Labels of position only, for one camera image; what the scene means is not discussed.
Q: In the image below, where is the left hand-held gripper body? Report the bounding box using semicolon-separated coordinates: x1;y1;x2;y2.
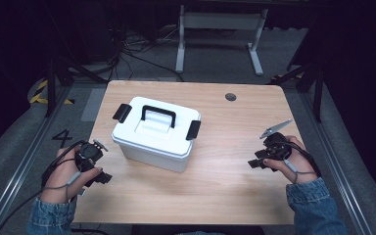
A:
74;138;109;173

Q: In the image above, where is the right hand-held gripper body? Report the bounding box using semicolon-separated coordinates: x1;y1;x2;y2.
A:
258;118;294;162

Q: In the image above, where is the white plastic storage box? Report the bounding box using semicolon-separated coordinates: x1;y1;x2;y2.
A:
111;96;203;173

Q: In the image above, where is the white box lid black handle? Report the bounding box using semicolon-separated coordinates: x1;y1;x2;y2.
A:
111;96;203;160

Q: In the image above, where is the person's left hand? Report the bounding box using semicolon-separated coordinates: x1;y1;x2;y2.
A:
40;145;104;206

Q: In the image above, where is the person's right hand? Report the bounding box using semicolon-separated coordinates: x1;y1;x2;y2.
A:
262;135;319;185

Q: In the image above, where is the black metal stand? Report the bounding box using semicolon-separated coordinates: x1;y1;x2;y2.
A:
43;56;110;118
268;61;328;124

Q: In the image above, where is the yellow black hazard tape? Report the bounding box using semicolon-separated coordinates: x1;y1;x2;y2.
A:
28;79;76;106

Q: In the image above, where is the grey left wrist strap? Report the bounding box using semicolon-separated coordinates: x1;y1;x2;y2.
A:
42;170;83;204

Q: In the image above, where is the grey wrist strap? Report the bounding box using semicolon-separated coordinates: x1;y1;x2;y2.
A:
42;170;83;204
283;159;318;184

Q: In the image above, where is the grey right wrist strap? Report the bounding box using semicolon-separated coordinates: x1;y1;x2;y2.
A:
283;159;318;184

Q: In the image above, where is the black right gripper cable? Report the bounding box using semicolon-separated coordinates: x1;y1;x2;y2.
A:
283;140;323;179

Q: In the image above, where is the grey metal floor rail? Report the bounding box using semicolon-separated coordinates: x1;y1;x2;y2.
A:
298;90;376;235
0;83;73;235

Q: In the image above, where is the black floor cable bundle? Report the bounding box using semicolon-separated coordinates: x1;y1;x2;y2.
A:
107;28;186;83

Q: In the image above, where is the white metal desk frame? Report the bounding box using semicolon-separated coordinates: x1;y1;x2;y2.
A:
174;4;269;77

